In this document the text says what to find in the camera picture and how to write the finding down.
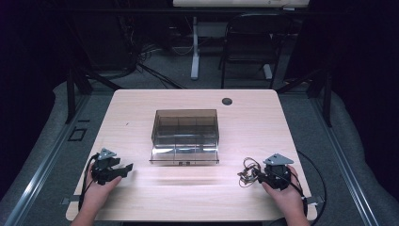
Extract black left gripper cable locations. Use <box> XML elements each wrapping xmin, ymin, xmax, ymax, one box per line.
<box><xmin>77</xmin><ymin>153</ymin><xmax>100</xmax><ymax>212</ymax></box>

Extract gold wire bundle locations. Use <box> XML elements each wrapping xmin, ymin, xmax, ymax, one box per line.
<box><xmin>236</xmin><ymin>156</ymin><xmax>263</xmax><ymax>188</ymax></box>

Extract person's right hand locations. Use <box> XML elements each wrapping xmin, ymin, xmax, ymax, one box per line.
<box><xmin>261</xmin><ymin>165</ymin><xmax>308</xmax><ymax>218</ymax></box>

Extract bundle of floor cables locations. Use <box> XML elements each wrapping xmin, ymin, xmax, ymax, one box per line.
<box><xmin>119</xmin><ymin>15</ymin><xmax>196</xmax><ymax>90</ymax></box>

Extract black floor socket frame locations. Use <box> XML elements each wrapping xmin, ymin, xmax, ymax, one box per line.
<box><xmin>67</xmin><ymin>126</ymin><xmax>89</xmax><ymax>142</ymax></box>

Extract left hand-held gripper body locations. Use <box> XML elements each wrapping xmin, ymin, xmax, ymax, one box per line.
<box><xmin>89</xmin><ymin>147</ymin><xmax>122</xmax><ymax>186</ymax></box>

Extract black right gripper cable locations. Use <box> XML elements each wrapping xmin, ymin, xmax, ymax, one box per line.
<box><xmin>273</xmin><ymin>150</ymin><xmax>327</xmax><ymax>226</ymax></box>

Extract metal table bracket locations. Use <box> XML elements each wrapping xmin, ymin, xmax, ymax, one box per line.
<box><xmin>60</xmin><ymin>196</ymin><xmax>81</xmax><ymax>206</ymax></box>
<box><xmin>304</xmin><ymin>195</ymin><xmax>325</xmax><ymax>206</ymax></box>

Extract black metal stand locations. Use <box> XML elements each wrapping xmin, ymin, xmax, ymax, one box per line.
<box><xmin>276</xmin><ymin>67</ymin><xmax>334</xmax><ymax>128</ymax></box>
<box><xmin>64</xmin><ymin>59</ymin><xmax>125</xmax><ymax>125</ymax></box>

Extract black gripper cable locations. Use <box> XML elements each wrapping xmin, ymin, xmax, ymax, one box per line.
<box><xmin>273</xmin><ymin>150</ymin><xmax>327</xmax><ymax>226</ymax></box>
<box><xmin>77</xmin><ymin>153</ymin><xmax>100</xmax><ymax>212</ymax></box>

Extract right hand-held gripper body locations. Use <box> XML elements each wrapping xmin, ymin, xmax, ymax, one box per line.
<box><xmin>259</xmin><ymin>153</ymin><xmax>295</xmax><ymax>191</ymax></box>

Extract white desk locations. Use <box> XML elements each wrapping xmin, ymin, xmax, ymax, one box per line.
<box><xmin>171</xmin><ymin>0</ymin><xmax>311</xmax><ymax>81</ymax></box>

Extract clear brown drawer box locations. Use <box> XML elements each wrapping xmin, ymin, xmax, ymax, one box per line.
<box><xmin>149</xmin><ymin>108</ymin><xmax>220</xmax><ymax>167</ymax></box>

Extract metal floor rail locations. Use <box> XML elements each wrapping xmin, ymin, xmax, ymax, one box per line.
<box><xmin>309</xmin><ymin>93</ymin><xmax>381</xmax><ymax>226</ymax></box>
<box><xmin>2</xmin><ymin>93</ymin><xmax>92</xmax><ymax>226</ymax></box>

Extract person's left hand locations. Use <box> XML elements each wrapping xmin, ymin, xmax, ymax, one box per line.
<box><xmin>82</xmin><ymin>162</ymin><xmax>123</xmax><ymax>211</ymax></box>

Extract black folding chair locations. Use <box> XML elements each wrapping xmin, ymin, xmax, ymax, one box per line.
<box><xmin>217</xmin><ymin>11</ymin><xmax>295</xmax><ymax>90</ymax></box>

